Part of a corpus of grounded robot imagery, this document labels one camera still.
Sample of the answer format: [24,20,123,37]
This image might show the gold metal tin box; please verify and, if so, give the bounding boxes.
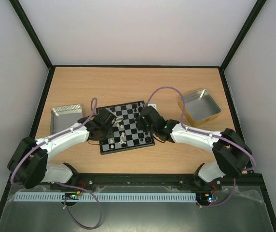
[178,89,221,127]

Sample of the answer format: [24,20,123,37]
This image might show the silver metal tin lid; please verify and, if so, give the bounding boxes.
[50,104,83,135]

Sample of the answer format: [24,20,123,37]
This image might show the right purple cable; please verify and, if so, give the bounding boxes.
[145,86,256,170]

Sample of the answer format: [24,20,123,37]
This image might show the light blue cable duct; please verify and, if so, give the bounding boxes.
[14,192,196,203]

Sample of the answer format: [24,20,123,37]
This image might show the pile of white chess pieces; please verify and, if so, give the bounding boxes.
[113,116,124,128]

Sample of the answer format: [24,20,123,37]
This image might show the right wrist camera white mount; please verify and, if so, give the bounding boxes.
[147,103,157,110]

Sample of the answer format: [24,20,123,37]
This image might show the black grey chessboard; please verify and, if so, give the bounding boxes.
[97,101,155,155]

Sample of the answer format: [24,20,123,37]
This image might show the white knight chess piece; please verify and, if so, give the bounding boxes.
[118,132,127,145]

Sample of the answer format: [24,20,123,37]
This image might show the black aluminium frame rail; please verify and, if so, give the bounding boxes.
[7,170,264,191]

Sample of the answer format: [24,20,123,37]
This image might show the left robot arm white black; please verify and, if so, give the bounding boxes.
[7,109,116,189]

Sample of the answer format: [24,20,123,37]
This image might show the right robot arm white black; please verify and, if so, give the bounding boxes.
[136,106,252,189]

